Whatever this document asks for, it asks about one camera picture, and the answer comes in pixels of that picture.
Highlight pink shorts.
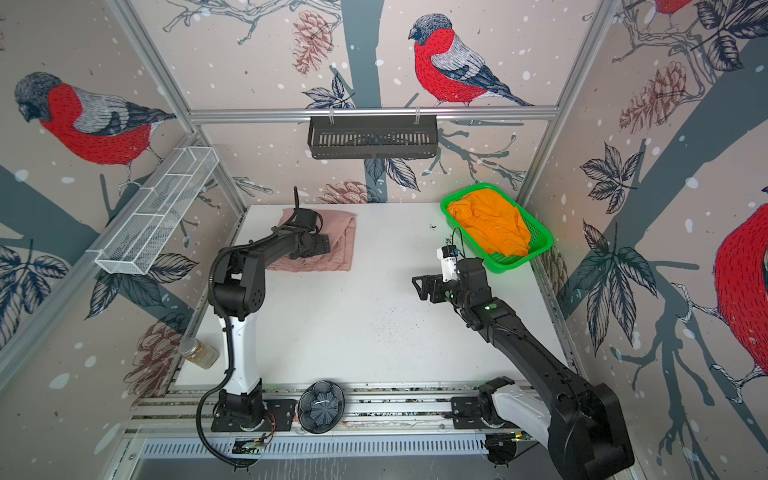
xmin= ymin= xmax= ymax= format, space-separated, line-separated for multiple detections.
xmin=268 ymin=209 xmax=357 ymax=273

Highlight orange shorts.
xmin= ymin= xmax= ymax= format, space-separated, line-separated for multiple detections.
xmin=447 ymin=189 xmax=531 ymax=257

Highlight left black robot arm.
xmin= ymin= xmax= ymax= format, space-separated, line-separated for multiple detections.
xmin=208 ymin=207 xmax=331 ymax=432

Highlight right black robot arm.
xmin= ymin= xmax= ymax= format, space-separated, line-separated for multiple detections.
xmin=412 ymin=258 xmax=635 ymax=479

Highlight green plastic basket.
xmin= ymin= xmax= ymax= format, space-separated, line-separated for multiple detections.
xmin=440 ymin=183 xmax=553 ymax=273

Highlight clear jar with contents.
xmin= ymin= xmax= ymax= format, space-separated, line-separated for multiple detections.
xmin=178 ymin=337 xmax=219 ymax=370

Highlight black round fan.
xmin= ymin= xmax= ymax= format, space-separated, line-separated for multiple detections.
xmin=298 ymin=380 xmax=345 ymax=434

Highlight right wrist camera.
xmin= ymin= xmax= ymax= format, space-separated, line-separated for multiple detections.
xmin=436 ymin=244 xmax=459 ymax=282

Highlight black hanging wire basket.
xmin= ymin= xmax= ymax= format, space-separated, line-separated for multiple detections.
xmin=307 ymin=115 xmax=438 ymax=160

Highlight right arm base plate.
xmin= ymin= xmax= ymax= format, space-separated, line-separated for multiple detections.
xmin=446 ymin=396 xmax=521 ymax=430

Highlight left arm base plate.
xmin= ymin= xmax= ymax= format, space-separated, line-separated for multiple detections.
xmin=211 ymin=398 xmax=297 ymax=433

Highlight white mesh wall shelf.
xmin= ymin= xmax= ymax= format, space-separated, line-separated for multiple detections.
xmin=95 ymin=146 xmax=219 ymax=275

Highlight horizontal aluminium frame bar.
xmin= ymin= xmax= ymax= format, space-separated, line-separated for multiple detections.
xmin=187 ymin=106 xmax=560 ymax=125

